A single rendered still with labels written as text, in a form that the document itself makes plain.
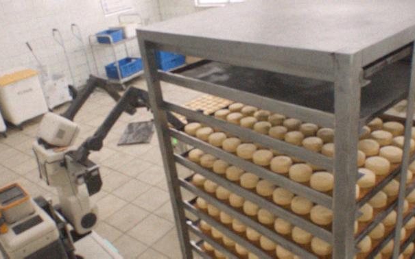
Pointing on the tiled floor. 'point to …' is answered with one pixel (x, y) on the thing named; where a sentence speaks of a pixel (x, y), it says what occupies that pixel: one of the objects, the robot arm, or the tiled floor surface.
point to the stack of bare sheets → (137, 133)
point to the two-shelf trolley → (116, 56)
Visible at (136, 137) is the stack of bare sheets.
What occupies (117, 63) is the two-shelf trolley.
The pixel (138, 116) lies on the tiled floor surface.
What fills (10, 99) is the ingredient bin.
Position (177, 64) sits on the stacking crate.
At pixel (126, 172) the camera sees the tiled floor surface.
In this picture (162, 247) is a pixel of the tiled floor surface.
